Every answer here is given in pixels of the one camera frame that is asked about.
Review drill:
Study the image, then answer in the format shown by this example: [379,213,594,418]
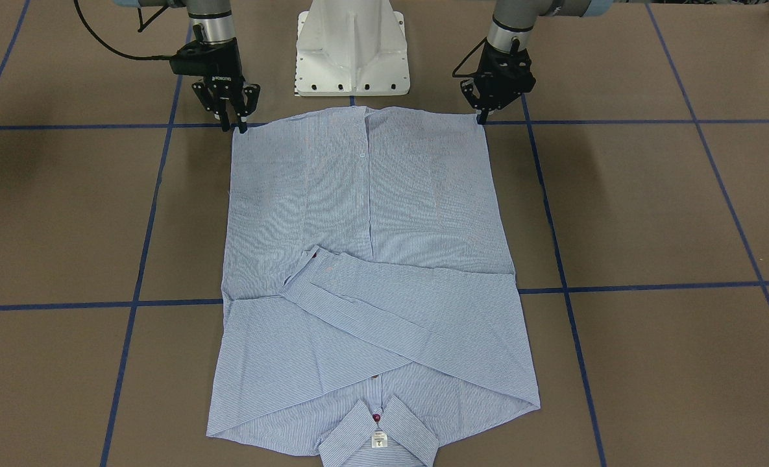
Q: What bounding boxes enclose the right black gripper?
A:
[169,38,262,135]

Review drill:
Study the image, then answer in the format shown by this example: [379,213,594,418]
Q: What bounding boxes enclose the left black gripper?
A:
[452,38,536,125]

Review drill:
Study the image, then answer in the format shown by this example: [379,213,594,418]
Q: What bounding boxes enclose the light blue striped shirt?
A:
[206,106,541,466]

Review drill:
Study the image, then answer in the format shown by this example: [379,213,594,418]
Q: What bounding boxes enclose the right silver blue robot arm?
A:
[109,1,262,134]

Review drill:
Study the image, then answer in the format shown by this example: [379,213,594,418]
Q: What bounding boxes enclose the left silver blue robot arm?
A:
[450,1,613,125]

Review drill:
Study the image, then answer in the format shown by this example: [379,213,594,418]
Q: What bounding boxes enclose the white central pedestal column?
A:
[293,1,411,97]

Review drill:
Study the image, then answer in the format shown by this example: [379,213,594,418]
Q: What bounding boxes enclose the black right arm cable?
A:
[73,0,193,62]

